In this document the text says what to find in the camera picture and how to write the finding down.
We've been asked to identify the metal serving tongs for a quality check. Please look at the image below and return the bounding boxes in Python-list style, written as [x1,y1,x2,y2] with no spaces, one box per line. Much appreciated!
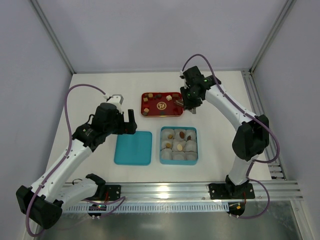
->
[173,99,197,115]

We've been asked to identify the brown almond chocolate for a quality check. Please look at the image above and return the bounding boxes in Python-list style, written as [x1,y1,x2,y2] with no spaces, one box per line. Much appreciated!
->
[179,131,185,139]

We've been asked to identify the white oval chocolate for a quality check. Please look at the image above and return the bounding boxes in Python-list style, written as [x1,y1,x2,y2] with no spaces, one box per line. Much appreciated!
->
[176,144,183,151]

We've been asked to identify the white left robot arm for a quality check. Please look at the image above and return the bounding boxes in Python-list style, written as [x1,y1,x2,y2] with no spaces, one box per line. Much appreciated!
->
[16,102,137,230]

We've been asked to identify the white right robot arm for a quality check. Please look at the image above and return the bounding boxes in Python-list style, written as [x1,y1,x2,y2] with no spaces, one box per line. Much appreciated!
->
[180,66,269,200]

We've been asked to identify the beige cube chocolate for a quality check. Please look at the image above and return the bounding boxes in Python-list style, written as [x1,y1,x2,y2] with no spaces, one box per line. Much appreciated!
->
[166,95,173,101]

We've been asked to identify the red rectangular tray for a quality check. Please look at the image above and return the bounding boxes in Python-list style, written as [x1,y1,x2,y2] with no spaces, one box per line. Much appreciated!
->
[140,92,184,117]

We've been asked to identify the teal box lid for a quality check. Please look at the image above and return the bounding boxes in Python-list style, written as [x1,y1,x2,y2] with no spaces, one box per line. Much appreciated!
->
[114,131,153,166]

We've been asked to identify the white paper cup liner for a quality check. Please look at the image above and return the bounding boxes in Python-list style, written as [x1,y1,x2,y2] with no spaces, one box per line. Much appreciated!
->
[161,128,175,140]

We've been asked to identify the brown edged paper liner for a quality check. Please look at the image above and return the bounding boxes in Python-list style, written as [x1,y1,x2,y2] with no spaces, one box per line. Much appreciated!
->
[184,140,198,153]

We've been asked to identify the teal square box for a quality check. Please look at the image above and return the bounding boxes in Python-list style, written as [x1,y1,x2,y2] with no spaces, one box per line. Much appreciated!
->
[159,126,199,166]

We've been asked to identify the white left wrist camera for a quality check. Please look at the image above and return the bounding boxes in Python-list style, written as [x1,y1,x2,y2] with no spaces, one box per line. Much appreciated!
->
[103,93,124,113]

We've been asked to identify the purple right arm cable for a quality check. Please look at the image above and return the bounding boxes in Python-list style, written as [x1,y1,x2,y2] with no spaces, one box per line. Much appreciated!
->
[181,53,281,220]

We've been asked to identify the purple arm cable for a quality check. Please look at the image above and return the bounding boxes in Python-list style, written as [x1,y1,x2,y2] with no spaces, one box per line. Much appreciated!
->
[181,53,281,220]
[25,84,126,237]

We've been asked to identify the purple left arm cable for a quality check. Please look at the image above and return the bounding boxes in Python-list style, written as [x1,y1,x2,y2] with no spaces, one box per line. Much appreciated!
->
[25,84,126,237]

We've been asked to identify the aluminium frame post right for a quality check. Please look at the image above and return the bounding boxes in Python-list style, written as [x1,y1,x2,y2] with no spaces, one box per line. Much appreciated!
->
[249,0,297,75]

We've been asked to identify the aluminium frame post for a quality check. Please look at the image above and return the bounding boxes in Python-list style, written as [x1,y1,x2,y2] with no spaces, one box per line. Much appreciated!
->
[29,0,76,75]
[249,0,297,75]

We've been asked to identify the aluminium mounting rail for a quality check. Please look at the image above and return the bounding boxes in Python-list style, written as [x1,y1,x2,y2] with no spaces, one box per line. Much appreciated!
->
[107,180,304,202]

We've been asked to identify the aluminium frame post left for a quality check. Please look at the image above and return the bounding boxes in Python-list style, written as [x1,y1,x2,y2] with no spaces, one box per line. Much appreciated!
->
[29,0,76,75]

